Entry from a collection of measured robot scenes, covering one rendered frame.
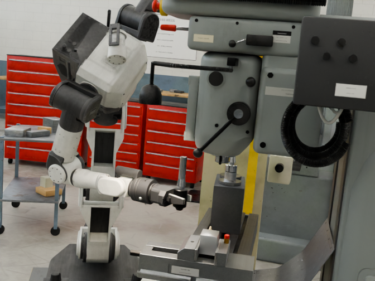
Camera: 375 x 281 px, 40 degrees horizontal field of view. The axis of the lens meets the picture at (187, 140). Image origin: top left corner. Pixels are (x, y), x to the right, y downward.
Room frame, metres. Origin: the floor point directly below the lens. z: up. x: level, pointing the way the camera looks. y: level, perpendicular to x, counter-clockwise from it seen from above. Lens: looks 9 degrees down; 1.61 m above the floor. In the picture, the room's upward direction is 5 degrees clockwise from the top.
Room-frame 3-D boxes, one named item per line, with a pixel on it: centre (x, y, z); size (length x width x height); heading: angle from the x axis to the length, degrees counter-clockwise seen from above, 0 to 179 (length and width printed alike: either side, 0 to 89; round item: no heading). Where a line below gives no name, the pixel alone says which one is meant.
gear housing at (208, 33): (1.63, -0.16, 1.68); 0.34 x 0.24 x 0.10; 79
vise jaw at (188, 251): (1.52, -0.04, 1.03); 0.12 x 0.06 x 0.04; 171
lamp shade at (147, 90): (1.61, 0.13, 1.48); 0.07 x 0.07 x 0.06
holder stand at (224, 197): (2.05, -0.19, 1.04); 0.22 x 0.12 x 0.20; 174
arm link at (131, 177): (1.80, 0.19, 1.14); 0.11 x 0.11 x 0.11; 64
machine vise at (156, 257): (1.51, -0.06, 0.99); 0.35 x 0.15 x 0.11; 81
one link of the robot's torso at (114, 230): (2.38, 0.39, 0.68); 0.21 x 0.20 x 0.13; 10
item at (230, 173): (2.00, -0.18, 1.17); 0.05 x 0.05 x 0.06
